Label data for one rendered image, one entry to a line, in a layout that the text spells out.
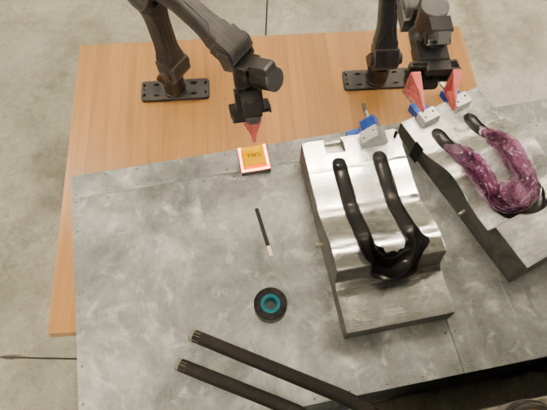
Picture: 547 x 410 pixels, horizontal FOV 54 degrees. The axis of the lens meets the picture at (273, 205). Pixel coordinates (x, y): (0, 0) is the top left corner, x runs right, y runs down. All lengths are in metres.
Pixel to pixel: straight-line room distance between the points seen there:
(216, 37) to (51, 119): 1.60
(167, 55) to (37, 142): 1.33
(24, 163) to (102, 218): 1.22
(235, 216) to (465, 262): 0.60
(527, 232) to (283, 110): 0.73
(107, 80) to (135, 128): 0.20
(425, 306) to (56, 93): 2.07
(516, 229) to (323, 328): 0.52
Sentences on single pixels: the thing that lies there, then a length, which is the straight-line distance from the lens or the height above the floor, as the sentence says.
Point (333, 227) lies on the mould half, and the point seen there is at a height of 0.91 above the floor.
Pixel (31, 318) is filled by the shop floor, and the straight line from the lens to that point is 2.35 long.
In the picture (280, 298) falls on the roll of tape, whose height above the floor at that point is 0.84.
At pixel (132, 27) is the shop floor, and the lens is 3.00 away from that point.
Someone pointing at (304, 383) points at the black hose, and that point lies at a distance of 1.21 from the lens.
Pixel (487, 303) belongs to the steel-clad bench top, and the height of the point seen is 0.80.
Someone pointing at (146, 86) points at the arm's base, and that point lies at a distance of 1.68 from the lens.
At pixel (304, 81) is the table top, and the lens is 1.66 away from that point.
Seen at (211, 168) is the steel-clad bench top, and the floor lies 0.80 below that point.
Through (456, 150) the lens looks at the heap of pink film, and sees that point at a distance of 1.49.
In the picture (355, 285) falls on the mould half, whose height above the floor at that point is 0.86.
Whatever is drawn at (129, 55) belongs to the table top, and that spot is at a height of 0.80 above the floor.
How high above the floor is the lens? 2.09
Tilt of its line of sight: 64 degrees down
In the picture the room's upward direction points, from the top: straight up
